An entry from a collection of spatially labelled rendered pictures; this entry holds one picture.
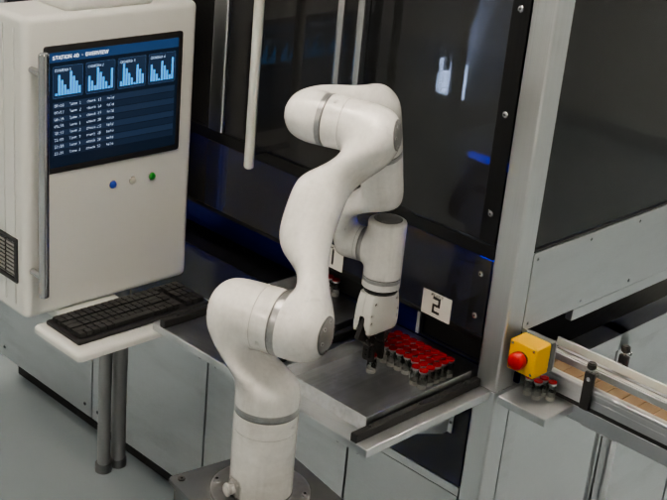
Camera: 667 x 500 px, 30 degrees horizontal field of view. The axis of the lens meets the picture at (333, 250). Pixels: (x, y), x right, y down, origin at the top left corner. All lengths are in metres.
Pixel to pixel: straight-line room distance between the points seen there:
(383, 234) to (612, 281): 0.67
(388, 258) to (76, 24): 0.92
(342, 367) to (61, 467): 1.46
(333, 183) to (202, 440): 1.57
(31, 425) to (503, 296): 2.03
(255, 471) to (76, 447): 1.88
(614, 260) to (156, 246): 1.18
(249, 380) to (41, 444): 2.00
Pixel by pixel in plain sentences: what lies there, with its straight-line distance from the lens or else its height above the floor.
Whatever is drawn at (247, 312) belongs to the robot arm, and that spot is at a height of 1.25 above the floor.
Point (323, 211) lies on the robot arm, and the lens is 2.21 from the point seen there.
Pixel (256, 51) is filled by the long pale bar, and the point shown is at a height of 1.48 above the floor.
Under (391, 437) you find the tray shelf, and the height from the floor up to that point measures 0.88.
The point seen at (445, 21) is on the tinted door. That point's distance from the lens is 2.69.
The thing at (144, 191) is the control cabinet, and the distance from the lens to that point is 3.22.
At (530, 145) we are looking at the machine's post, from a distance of 2.58.
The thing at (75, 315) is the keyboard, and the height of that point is 0.83.
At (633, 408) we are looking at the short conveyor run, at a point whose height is 0.93.
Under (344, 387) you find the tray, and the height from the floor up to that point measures 0.88.
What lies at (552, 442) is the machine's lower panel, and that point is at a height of 0.65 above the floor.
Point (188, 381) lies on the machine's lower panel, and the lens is 3.62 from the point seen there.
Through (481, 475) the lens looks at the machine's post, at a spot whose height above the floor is 0.67.
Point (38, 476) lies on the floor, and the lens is 4.01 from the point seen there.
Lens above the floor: 2.20
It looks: 23 degrees down
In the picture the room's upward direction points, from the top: 6 degrees clockwise
